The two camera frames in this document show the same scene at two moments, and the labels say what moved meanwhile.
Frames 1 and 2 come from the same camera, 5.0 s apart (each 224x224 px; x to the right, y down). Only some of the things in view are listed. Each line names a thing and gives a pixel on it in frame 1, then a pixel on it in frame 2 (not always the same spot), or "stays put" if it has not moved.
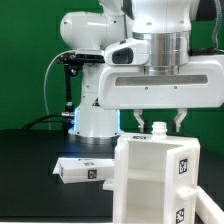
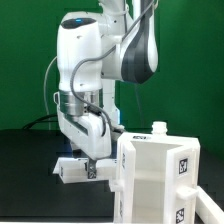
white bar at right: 206,208 stays put
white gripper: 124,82 to 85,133
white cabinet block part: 77,170 stays put
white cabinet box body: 139,182 stays put
